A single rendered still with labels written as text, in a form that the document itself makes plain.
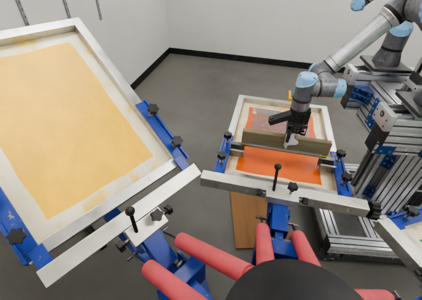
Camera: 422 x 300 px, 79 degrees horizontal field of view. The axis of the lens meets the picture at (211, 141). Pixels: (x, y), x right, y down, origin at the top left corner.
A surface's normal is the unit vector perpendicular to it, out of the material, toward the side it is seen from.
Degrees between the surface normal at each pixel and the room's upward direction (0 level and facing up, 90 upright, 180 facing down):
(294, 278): 0
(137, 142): 32
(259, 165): 0
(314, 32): 90
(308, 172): 0
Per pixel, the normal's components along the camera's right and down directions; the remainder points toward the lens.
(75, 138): 0.41, -0.42
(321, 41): -0.22, 0.62
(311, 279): 0.03, -0.77
